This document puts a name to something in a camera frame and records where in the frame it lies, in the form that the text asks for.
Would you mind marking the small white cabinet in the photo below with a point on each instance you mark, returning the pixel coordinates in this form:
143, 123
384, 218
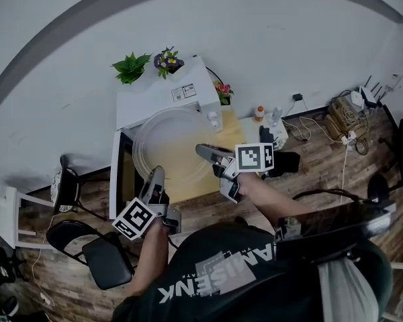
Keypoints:
252, 129

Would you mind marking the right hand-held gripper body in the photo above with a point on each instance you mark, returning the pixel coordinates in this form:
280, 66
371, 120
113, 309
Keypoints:
253, 158

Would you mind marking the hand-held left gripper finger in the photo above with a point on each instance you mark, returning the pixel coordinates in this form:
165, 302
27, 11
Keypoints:
149, 191
160, 181

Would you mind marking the black folding chair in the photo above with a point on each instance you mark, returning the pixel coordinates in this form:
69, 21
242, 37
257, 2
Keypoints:
104, 263

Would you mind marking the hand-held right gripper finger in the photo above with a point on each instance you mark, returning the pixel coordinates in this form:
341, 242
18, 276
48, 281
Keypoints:
225, 152
210, 154

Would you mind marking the wooden table with black base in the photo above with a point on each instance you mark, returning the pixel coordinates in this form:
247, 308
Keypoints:
233, 129

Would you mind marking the person's left forearm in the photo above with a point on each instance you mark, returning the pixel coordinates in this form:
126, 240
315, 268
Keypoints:
151, 263

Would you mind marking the white power strip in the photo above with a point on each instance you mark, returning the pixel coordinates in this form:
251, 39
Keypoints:
348, 137

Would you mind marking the black round stand base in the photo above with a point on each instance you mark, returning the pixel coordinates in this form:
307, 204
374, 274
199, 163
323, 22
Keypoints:
377, 188

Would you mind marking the white cloth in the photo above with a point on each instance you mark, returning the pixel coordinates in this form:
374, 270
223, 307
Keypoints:
349, 290

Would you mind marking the round glass turntable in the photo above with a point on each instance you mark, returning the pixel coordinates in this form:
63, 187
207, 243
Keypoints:
174, 146

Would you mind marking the white microwave oven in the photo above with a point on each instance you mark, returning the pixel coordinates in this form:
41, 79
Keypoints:
147, 102

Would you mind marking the purple flower potted plant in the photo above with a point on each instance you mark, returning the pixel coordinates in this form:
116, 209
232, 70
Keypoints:
168, 62

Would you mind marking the person's black printed shirt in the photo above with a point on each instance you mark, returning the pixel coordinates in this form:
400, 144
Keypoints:
221, 273

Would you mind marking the white microwave door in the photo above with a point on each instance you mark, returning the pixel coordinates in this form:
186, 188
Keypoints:
115, 179

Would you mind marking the black stool with patterned cushion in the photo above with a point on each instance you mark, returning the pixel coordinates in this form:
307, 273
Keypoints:
65, 190

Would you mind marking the person's right forearm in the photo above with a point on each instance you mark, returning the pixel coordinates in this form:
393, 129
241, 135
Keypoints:
272, 200

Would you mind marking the black power adapter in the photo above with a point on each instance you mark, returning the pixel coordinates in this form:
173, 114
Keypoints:
297, 97

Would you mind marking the green leafy potted plant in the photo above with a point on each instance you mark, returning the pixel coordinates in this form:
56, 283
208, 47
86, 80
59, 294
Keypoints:
131, 67

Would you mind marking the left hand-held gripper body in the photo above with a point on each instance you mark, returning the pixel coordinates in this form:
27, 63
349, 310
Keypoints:
134, 218

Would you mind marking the orange drink bottle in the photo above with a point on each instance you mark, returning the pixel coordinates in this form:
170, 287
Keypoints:
259, 114

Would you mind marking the white router with black antennas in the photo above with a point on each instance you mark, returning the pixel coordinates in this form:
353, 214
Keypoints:
366, 96

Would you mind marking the white side table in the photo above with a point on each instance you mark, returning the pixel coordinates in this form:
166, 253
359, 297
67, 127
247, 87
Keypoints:
5, 213

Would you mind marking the black cloth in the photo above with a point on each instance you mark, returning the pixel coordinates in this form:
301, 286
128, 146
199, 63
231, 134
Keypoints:
285, 163

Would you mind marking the black floor equipment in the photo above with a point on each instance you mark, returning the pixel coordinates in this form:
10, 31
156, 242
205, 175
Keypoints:
0, 273

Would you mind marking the clear plastic water bottle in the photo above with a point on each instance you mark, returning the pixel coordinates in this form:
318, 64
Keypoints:
276, 116

